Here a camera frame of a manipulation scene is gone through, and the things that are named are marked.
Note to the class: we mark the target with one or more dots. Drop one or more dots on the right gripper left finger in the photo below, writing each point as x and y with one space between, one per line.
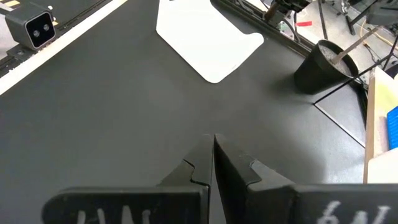
174 202

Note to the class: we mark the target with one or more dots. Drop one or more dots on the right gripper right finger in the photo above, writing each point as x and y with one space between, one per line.
248 199

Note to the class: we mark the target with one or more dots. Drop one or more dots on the blue plastic basket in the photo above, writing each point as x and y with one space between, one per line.
393 127

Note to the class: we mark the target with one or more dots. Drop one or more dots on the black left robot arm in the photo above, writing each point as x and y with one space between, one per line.
289 4

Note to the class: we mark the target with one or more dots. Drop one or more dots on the green plant black pot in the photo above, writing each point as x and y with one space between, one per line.
314 74

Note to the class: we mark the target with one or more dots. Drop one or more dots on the red tape piece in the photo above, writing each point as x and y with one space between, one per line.
304 23

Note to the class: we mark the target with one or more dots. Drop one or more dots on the black camera box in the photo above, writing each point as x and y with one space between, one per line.
28 28

